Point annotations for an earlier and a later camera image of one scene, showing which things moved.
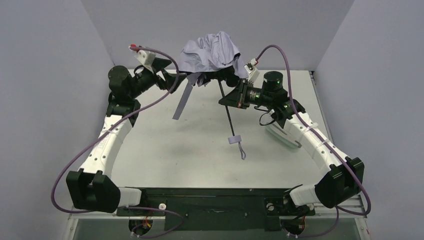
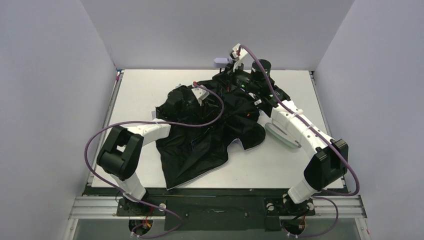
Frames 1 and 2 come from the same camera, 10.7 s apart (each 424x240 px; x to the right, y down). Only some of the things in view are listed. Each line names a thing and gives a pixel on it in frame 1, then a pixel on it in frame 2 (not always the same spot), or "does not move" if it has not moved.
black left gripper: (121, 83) → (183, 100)
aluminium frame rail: (358, 210) does not move
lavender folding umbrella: (202, 61) → (187, 151)
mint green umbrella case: (275, 130) does not move
